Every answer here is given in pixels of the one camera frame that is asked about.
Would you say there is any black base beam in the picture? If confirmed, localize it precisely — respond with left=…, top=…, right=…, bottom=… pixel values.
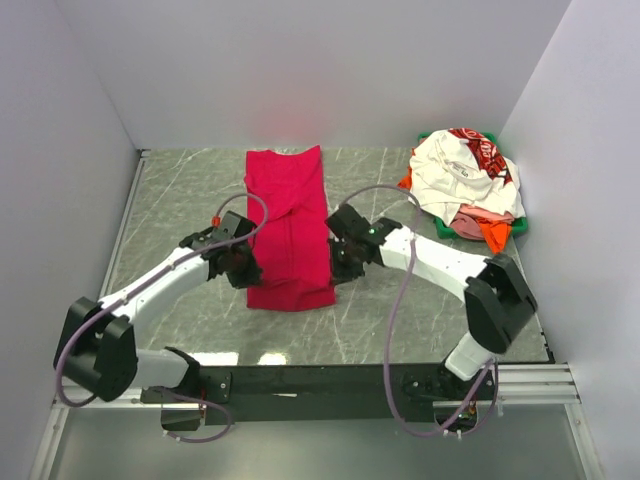
left=139, top=363, right=496, bottom=431

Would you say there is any red white printed t shirt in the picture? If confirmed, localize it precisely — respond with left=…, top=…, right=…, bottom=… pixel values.
left=448, top=128, right=513, bottom=184

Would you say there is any green plastic laundry basket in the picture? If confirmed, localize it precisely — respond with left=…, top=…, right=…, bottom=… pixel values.
left=416, top=132, right=529, bottom=239

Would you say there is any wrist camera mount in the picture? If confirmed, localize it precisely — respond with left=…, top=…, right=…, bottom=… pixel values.
left=325, top=203, right=371, bottom=239
left=211, top=211, right=257, bottom=242

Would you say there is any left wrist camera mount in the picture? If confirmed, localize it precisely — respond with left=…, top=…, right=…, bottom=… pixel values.
left=211, top=211, right=257, bottom=242

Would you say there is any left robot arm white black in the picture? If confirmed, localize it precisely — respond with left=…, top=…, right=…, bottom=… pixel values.
left=53, top=227, right=261, bottom=407

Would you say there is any pink t shirt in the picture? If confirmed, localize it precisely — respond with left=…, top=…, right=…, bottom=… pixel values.
left=449, top=204, right=515, bottom=243

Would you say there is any aluminium rail frame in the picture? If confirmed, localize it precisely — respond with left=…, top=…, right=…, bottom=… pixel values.
left=29, top=148, right=601, bottom=480

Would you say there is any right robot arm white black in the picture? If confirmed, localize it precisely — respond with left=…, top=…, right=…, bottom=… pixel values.
left=327, top=218, right=538, bottom=399

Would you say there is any orange t shirt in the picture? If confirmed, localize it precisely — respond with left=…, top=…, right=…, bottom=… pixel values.
left=399, top=160, right=524, bottom=253

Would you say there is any magenta red t shirt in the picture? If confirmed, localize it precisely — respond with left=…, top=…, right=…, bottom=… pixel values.
left=244, top=145, right=336, bottom=312

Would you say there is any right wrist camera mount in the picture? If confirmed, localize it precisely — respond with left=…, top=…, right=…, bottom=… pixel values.
left=325, top=203, right=371, bottom=239

